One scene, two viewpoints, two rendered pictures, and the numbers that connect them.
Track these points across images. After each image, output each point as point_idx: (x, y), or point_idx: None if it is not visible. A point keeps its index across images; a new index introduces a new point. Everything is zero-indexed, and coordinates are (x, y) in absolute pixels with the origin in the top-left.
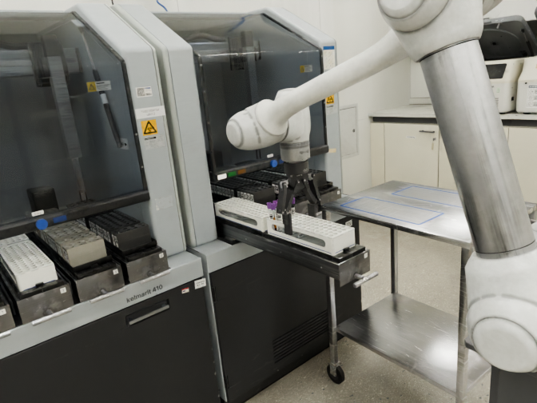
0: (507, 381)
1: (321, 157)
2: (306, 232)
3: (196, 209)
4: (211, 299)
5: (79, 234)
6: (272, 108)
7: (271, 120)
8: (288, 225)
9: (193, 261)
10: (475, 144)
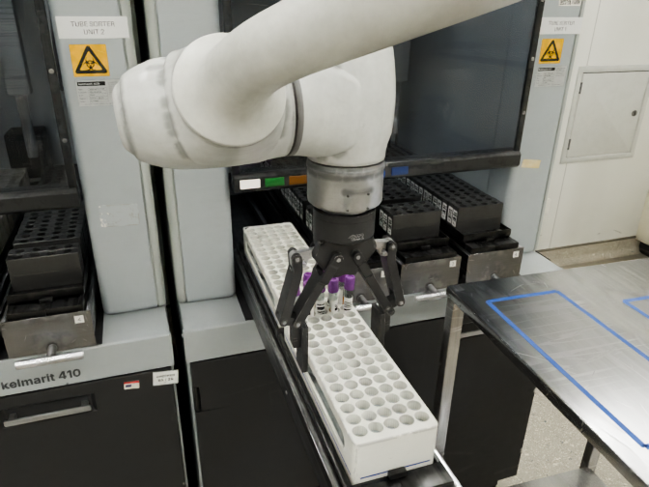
0: None
1: (504, 172)
2: (323, 387)
3: (192, 236)
4: (191, 404)
5: None
6: (206, 64)
7: (204, 100)
8: (300, 348)
9: (154, 337)
10: None
